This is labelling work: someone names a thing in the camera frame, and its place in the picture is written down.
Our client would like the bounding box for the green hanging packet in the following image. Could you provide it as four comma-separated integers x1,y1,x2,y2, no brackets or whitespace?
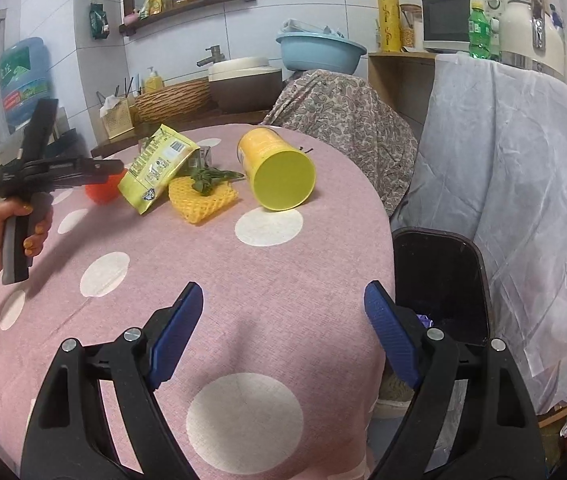
88,2,111,41

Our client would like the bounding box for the brown tub with cream lid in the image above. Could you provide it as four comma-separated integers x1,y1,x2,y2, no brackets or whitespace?
207,56,284,113

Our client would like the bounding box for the small clear plastic wrapper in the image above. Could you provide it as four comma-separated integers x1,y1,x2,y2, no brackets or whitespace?
189,145,215,170

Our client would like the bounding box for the woven rattan basin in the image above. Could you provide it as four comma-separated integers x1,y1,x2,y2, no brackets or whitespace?
133,77,214,123

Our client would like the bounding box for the red foam fruit net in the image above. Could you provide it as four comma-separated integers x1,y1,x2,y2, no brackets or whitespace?
84,177,123,205

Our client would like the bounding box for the yellow foam fruit net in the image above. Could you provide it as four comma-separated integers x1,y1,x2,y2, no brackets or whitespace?
168,172,240,224

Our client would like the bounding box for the white electric kettle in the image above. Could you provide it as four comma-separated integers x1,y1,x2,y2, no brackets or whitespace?
498,0,567,78

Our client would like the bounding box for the yellow cylindrical can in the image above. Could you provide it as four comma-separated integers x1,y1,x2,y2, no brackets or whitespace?
237,126,317,211

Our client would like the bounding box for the black trash bin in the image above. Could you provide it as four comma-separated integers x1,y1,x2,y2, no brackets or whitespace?
391,227,493,351

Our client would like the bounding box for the utensil holder basket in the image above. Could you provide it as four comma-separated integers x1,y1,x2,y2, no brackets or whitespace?
98,92,136,139

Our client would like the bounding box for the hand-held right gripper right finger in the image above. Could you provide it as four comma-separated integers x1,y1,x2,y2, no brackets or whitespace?
363,281,549,480

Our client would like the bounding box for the glass jar with wooden lid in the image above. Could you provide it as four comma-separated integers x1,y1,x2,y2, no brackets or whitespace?
399,3,423,52

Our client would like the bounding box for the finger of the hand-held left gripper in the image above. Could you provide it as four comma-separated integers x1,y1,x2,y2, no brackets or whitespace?
83,158,125,175
60,172,120,192

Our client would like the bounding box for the pink dotted tablecloth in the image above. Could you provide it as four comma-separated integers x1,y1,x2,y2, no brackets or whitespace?
0,122,397,480

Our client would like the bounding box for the dark wooden sink counter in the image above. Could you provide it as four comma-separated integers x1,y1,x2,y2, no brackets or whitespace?
90,107,284,158

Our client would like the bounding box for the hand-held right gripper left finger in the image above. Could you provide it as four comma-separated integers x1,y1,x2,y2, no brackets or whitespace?
19,281,205,480

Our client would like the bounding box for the light blue plastic basin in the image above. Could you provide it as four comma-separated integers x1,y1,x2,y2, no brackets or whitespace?
276,30,368,73

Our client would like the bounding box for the white microwave oven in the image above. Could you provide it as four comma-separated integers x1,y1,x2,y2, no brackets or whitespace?
421,0,524,55

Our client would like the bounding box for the bronze faucet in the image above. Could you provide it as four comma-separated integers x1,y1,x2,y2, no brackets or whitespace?
196,45,225,68

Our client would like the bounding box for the grey plastic bag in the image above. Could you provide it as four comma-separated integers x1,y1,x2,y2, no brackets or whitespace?
280,18,347,41

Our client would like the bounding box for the green yellow snack packet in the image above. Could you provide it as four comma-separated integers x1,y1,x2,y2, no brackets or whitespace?
117,123,201,216

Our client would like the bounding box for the beige mesh shoe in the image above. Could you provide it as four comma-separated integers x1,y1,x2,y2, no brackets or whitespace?
371,365,419,418

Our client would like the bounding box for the paisley patterned cloth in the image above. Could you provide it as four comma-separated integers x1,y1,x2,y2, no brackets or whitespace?
260,69,419,218

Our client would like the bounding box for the green vegetable leaf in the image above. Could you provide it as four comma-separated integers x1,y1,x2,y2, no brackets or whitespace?
190,166,245,196

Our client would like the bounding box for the white sheet cover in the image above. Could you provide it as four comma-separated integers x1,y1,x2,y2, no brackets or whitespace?
391,52,567,411

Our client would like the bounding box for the tall yellow roll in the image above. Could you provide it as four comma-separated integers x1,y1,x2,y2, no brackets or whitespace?
376,0,400,53

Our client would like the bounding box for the green soda bottle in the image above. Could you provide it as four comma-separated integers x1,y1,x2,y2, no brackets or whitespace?
467,0,494,60

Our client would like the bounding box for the light wooden counter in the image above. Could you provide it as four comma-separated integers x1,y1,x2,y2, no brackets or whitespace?
367,50,439,126

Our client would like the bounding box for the blue water jug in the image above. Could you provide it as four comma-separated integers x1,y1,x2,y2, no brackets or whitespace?
0,37,51,126

